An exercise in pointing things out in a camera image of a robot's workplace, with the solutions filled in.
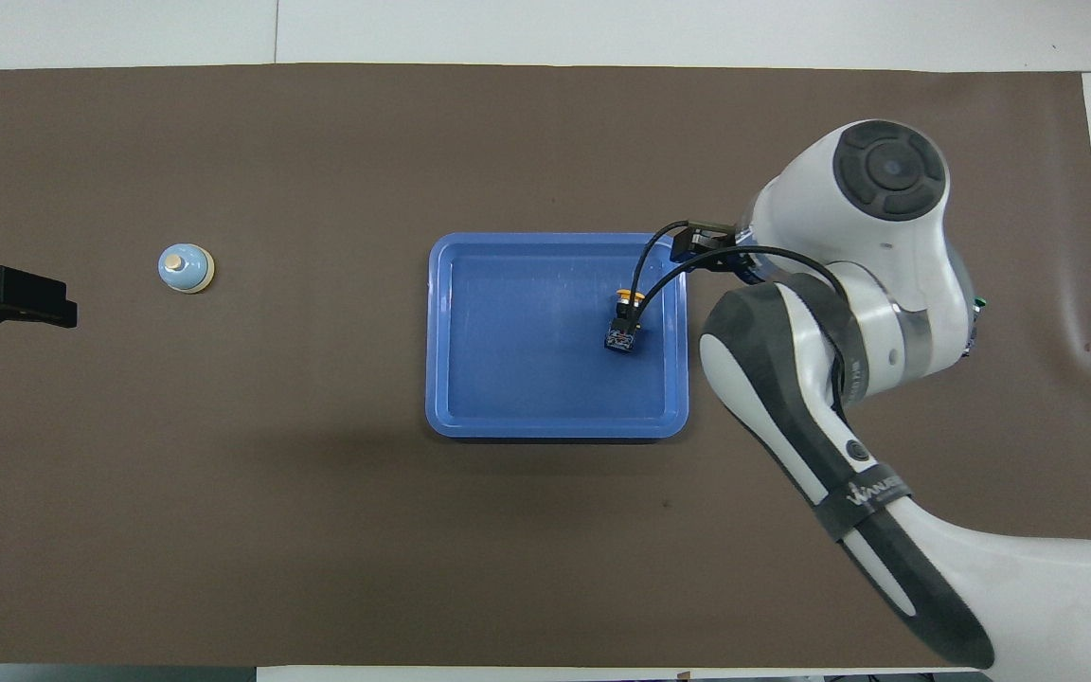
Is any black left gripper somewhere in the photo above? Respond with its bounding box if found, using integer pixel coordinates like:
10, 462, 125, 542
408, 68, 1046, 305
0, 264, 79, 337

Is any brown table mat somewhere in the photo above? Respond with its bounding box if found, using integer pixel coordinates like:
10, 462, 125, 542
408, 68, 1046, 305
0, 63, 1091, 669

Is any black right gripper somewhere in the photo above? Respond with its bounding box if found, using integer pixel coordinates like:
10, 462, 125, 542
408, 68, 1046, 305
669, 220, 757, 285

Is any yellow push button switch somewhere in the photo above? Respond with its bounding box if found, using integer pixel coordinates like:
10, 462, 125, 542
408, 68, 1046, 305
604, 291, 647, 357

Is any blue plastic tray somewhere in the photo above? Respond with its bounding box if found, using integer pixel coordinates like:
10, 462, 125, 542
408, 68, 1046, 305
425, 232, 690, 441

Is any light blue service bell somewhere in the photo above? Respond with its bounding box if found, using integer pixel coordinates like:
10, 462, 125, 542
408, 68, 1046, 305
157, 243, 217, 296

